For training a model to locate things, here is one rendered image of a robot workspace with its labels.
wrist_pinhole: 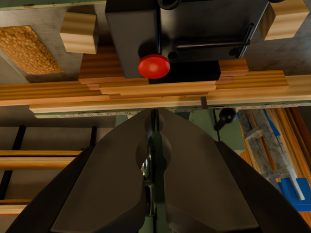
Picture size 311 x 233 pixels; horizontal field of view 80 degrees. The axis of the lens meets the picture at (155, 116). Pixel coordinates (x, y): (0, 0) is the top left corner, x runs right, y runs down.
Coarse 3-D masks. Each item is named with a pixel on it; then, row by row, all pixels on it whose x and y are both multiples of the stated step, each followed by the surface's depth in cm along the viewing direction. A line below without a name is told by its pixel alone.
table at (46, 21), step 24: (0, 0) 25; (24, 0) 25; (48, 0) 24; (72, 0) 24; (96, 0) 24; (0, 24) 26; (24, 24) 27; (48, 24) 27; (48, 48) 30; (264, 48) 32; (288, 48) 32; (24, 72) 35; (72, 72) 36; (288, 72) 37
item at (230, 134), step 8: (192, 112) 29; (200, 112) 29; (208, 112) 29; (216, 112) 29; (192, 120) 28; (200, 120) 28; (208, 120) 28; (216, 120) 28; (208, 128) 28; (224, 128) 27; (232, 128) 27; (216, 136) 27; (224, 136) 27; (232, 136) 27; (240, 136) 27; (232, 144) 26; (240, 144) 26; (240, 152) 27
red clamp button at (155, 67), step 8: (144, 56) 17; (152, 56) 16; (160, 56) 17; (144, 64) 17; (152, 64) 17; (160, 64) 17; (168, 64) 17; (144, 72) 18; (152, 72) 18; (160, 72) 18
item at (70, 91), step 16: (240, 80) 36; (256, 80) 36; (272, 80) 36; (0, 96) 37; (16, 96) 37; (32, 96) 37; (48, 96) 37; (64, 96) 36; (80, 96) 36; (96, 96) 36; (176, 96) 37; (192, 96) 37
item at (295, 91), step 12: (300, 84) 37; (204, 96) 37; (216, 96) 37; (228, 96) 37; (240, 96) 37; (252, 96) 36; (264, 96) 36; (276, 96) 36; (288, 96) 36; (300, 96) 36; (36, 108) 38; (48, 108) 38; (60, 108) 38; (72, 108) 38; (84, 108) 38; (96, 108) 38; (108, 108) 39; (120, 108) 39; (132, 108) 39
